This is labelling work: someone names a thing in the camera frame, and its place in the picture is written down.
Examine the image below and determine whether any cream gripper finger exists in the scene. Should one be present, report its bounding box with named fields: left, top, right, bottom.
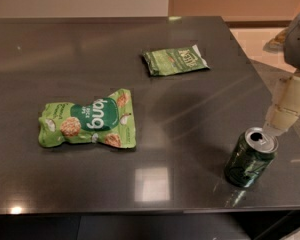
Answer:
left=263, top=70, right=300, bottom=136

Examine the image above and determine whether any green rice chip bag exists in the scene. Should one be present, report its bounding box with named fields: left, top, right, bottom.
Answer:
left=38, top=89, right=136, bottom=149

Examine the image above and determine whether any green jalapeno chip bag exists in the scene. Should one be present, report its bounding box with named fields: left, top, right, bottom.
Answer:
left=142, top=45, right=209, bottom=76

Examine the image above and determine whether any green soda can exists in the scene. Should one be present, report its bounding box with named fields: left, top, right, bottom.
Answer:
left=224, top=127, right=279, bottom=188

